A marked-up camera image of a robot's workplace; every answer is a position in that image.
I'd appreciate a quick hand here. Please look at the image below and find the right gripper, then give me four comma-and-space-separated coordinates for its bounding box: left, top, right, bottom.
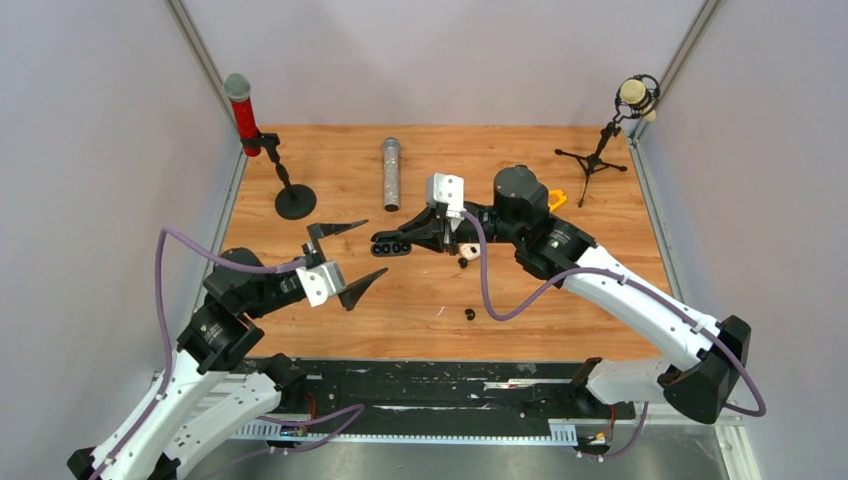
396, 207, 523, 257

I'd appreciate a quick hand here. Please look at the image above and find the black earbud charging case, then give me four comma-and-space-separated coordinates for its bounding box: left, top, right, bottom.
370, 241, 412, 257

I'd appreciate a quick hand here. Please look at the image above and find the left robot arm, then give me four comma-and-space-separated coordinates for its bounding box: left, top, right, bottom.
67, 221, 384, 479

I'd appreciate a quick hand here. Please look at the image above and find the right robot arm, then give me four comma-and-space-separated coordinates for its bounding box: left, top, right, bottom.
371, 165, 767, 424

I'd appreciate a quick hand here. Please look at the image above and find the white earbud case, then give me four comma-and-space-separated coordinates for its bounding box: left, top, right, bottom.
459, 243, 481, 262

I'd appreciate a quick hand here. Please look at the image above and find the silver glitter microphone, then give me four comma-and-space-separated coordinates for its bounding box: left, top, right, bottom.
382, 137, 401, 212

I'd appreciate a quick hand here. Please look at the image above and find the yellow triangular plastic piece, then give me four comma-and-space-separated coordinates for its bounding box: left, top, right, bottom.
547, 189, 568, 212

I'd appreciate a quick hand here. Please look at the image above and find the red glitter microphone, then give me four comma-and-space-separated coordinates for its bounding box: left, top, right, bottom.
223, 73, 262, 157

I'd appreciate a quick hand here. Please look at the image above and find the black tripod mic stand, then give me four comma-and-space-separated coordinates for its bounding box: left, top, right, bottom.
554, 73, 661, 208

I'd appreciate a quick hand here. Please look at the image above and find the beige condenser microphone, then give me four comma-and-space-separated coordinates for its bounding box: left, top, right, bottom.
617, 78, 660, 122

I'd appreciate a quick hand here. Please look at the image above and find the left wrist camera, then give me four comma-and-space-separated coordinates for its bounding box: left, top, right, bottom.
295, 261, 346, 308

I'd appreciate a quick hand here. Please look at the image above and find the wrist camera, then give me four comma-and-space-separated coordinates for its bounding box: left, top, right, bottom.
295, 261, 346, 308
425, 173, 465, 219

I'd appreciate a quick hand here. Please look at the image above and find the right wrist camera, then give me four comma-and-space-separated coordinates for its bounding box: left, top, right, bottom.
425, 173, 465, 219

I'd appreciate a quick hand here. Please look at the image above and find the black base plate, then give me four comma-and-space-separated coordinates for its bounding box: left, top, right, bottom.
276, 359, 637, 437

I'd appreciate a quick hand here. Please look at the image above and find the slotted cable duct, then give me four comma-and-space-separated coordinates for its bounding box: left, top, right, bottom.
231, 417, 579, 446

